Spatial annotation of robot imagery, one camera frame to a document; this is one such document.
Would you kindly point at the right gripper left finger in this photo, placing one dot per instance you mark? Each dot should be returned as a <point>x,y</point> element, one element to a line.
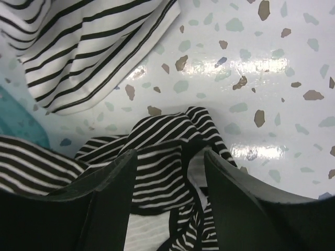
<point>91,213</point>

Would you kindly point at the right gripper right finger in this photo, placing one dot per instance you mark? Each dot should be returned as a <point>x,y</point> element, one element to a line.
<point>252,215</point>

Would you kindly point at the teal transparent plastic bin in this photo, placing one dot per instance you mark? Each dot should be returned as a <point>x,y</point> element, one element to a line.
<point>16,121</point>

